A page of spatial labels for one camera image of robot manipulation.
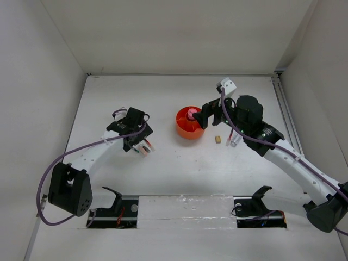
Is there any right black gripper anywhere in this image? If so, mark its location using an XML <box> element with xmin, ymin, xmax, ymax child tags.
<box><xmin>191</xmin><ymin>92</ymin><xmax>248</xmax><ymax>135</ymax></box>

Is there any pink capped glue bottle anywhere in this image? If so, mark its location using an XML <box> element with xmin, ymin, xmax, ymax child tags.
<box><xmin>187</xmin><ymin>108</ymin><xmax>197</xmax><ymax>121</ymax></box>

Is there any pink white eraser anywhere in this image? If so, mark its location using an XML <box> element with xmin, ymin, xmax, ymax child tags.
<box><xmin>138</xmin><ymin>142</ymin><xmax>150</xmax><ymax>157</ymax></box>

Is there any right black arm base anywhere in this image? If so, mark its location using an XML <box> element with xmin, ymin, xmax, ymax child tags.
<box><xmin>231</xmin><ymin>186</ymin><xmax>287</xmax><ymax>228</ymax></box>

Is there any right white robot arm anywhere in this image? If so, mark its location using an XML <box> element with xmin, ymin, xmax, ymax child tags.
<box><xmin>188</xmin><ymin>95</ymin><xmax>347</xmax><ymax>233</ymax></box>

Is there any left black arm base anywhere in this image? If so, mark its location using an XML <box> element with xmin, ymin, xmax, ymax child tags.
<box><xmin>86</xmin><ymin>187</ymin><xmax>139</xmax><ymax>229</ymax></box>

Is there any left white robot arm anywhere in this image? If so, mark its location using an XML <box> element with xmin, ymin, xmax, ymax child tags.
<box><xmin>48</xmin><ymin>107</ymin><xmax>153</xmax><ymax>217</ymax></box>

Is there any orange round divided container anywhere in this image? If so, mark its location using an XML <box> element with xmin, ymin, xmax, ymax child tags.
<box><xmin>176</xmin><ymin>106</ymin><xmax>204</xmax><ymax>140</ymax></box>

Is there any small tan eraser block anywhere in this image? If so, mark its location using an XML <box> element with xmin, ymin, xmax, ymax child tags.
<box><xmin>215</xmin><ymin>136</ymin><xmax>221</xmax><ymax>144</ymax></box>

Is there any red pen by bottle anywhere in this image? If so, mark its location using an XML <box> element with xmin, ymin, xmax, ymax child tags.
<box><xmin>226</xmin><ymin>129</ymin><xmax>233</xmax><ymax>147</ymax></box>

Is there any clear blue spray bottle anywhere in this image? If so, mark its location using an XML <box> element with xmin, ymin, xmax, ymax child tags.
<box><xmin>230</xmin><ymin>133</ymin><xmax>242</xmax><ymax>147</ymax></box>

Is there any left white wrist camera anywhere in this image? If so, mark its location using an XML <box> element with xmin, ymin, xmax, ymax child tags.
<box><xmin>111</xmin><ymin>107</ymin><xmax>128</xmax><ymax>121</ymax></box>

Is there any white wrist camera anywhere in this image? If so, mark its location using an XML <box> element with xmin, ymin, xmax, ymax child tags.
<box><xmin>111</xmin><ymin>107</ymin><xmax>128</xmax><ymax>121</ymax></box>
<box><xmin>216</xmin><ymin>77</ymin><xmax>237</xmax><ymax>98</ymax></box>

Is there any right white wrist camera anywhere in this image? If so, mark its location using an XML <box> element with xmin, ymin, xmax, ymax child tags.
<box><xmin>216</xmin><ymin>77</ymin><xmax>237</xmax><ymax>98</ymax></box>

